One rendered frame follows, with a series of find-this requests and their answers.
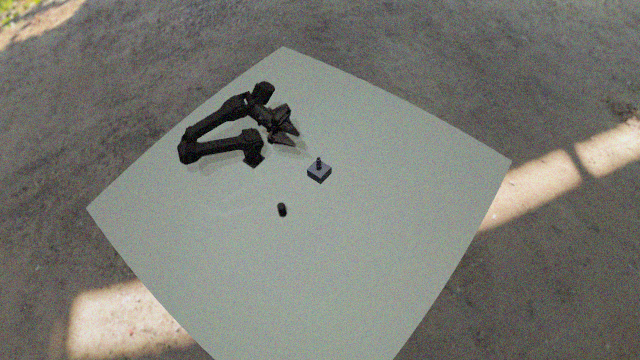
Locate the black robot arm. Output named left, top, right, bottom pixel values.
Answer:
left=177, top=81, right=275, bottom=168

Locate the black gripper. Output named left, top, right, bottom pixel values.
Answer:
left=255, top=106, right=300, bottom=147

